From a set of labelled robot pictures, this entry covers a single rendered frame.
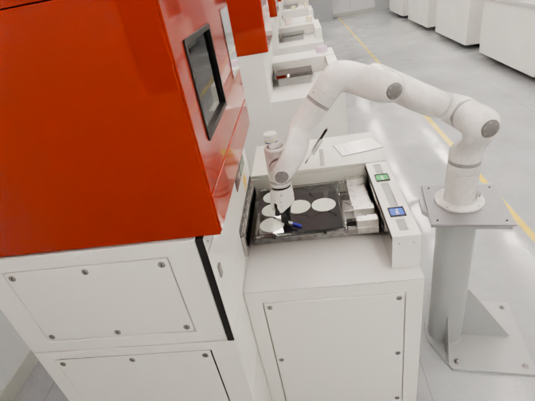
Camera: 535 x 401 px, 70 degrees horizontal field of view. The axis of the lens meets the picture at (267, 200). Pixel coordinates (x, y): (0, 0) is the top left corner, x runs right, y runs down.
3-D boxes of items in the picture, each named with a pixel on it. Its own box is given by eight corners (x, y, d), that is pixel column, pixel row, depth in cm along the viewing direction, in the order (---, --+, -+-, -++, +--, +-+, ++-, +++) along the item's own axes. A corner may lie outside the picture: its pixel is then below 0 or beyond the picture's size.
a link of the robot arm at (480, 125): (470, 152, 155) (479, 94, 143) (499, 172, 139) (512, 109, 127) (441, 157, 155) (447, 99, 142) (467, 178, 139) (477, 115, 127)
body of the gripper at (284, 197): (280, 174, 151) (283, 198, 156) (264, 187, 144) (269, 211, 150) (295, 177, 146) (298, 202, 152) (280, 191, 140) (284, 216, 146)
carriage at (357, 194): (357, 234, 149) (357, 227, 147) (346, 187, 180) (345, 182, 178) (379, 231, 148) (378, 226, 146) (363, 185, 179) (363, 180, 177)
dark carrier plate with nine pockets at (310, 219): (255, 236, 151) (255, 235, 151) (261, 192, 180) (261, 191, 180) (343, 227, 147) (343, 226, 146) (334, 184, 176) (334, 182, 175)
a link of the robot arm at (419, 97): (481, 142, 141) (458, 126, 154) (501, 111, 135) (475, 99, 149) (365, 98, 127) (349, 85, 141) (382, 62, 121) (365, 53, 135)
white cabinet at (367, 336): (276, 420, 178) (242, 294, 136) (281, 276, 260) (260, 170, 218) (419, 414, 170) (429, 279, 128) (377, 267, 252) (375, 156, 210)
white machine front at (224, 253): (228, 340, 119) (194, 239, 99) (251, 202, 188) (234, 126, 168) (237, 340, 119) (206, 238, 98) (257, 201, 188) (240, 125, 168)
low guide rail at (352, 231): (255, 245, 159) (254, 239, 157) (255, 242, 160) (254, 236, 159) (378, 232, 152) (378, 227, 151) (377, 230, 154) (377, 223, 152)
